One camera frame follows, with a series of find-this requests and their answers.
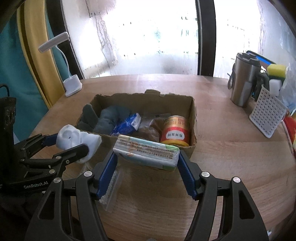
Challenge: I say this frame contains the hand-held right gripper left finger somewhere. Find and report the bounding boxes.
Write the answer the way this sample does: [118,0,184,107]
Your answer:
[30,151,118,241]

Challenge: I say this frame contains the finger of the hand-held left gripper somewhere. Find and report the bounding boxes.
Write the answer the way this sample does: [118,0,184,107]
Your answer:
[14,133,58,160]
[22,144,89,176]

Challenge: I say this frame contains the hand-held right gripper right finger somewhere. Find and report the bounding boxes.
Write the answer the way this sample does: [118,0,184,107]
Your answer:
[177,149,270,241]

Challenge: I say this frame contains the clear bag of cotton swabs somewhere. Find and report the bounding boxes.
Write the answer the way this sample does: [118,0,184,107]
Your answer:
[99,168,124,211]

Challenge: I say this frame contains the white sock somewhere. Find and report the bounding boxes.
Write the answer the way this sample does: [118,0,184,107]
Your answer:
[76,132,102,164]
[56,124,81,150]

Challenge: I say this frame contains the dark grey sock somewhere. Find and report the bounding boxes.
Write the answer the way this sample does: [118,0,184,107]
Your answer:
[82,104,100,130]

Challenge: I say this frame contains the red and yellow can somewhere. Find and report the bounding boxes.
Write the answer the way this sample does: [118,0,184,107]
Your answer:
[160,115,190,147]

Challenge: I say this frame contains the green and white tissue pack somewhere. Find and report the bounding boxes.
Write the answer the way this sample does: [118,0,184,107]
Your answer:
[112,134,180,172]

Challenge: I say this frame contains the blue-grey sock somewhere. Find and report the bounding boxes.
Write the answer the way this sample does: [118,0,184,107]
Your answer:
[95,106,132,135]

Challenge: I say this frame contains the blue and white packet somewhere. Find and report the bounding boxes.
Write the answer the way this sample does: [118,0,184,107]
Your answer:
[110,113,142,137]

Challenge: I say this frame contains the clear snack bag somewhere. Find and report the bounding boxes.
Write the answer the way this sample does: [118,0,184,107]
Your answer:
[139,113,171,142]

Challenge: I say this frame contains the cardboard box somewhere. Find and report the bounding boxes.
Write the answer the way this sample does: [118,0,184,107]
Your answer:
[74,90,198,159]

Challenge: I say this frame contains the white desk lamp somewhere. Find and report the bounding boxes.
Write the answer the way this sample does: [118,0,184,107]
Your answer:
[38,32,83,97]

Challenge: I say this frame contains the teal curtain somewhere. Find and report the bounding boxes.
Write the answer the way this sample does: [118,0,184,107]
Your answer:
[0,14,72,139]

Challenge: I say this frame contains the yellow curtain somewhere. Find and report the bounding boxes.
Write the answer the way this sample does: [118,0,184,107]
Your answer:
[17,0,63,109]

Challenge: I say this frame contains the white perforated basket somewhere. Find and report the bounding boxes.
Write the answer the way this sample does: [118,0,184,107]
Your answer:
[249,85,288,139]

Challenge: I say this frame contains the stainless steel tumbler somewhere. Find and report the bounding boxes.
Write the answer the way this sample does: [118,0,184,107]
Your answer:
[228,53,262,107]

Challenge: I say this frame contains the red packet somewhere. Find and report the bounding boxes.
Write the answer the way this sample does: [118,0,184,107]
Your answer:
[283,111,296,158]

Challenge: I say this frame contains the white sponge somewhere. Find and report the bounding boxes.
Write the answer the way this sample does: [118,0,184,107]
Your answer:
[269,79,283,96]

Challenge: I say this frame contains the white plastic bag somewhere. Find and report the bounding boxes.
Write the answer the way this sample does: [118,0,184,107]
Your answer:
[280,64,296,112]

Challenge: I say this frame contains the yellow sponge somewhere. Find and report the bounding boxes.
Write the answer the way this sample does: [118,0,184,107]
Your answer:
[268,64,287,80]

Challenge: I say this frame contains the black window frame post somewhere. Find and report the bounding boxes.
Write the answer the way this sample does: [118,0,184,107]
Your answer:
[46,0,84,79]
[195,0,216,77]

